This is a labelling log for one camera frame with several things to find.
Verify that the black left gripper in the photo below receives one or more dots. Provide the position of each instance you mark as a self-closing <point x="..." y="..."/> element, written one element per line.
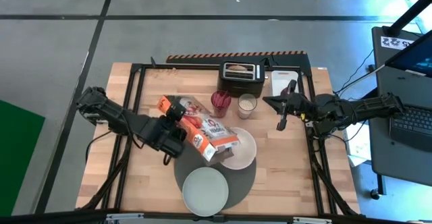
<point x="162" y="134"/>

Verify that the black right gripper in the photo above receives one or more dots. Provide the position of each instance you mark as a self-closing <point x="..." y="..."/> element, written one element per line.
<point x="300" y="107"/>

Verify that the orange cereal box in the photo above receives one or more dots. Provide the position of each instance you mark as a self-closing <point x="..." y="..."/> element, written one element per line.
<point x="206" y="129"/>

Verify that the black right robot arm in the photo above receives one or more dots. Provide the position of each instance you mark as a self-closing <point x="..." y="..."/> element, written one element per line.
<point x="364" y="111"/>

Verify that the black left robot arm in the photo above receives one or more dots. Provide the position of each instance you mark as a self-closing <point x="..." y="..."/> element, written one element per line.
<point x="114" y="114"/>

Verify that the white plastic container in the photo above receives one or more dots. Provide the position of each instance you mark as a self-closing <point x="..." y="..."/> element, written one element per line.
<point x="278" y="80"/>

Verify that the glass of milk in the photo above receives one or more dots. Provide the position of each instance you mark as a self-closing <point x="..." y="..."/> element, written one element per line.
<point x="247" y="105"/>

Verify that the black two-slot toaster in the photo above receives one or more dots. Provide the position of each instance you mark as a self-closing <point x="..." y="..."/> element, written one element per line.
<point x="241" y="85"/>

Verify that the red plastic cup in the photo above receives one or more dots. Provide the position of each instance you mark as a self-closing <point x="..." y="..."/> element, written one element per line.
<point x="221" y="101"/>

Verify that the pale round bowl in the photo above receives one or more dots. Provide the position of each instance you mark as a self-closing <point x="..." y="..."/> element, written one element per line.
<point x="246" y="149"/>

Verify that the grey round woven placemat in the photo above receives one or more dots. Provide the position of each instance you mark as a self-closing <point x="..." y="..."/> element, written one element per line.
<point x="243" y="180"/>

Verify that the pale green round plate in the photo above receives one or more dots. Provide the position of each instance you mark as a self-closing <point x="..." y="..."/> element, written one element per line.
<point x="205" y="192"/>

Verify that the grey desk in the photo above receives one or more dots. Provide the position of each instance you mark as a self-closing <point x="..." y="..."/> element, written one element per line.
<point x="388" y="82"/>

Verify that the white printed desk label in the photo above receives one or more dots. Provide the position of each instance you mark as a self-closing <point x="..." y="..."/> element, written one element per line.
<point x="391" y="42"/>

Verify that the black desk caster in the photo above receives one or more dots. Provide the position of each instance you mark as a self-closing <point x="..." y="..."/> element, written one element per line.
<point x="374" y="193"/>

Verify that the black laptop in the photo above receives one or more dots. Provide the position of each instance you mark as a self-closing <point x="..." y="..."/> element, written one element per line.
<point x="415" y="122"/>

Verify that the black computer monitor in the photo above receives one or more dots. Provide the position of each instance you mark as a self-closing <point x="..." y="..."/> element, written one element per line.
<point x="418" y="57"/>

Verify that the black diagonal beam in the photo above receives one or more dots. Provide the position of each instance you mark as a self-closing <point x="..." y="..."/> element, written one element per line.
<point x="408" y="15"/>

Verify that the green floor mat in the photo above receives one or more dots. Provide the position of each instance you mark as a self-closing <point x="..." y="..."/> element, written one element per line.
<point x="17" y="156"/>

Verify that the black aluminium table frame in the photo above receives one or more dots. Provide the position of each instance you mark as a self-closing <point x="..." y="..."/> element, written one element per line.
<point x="185" y="66"/>

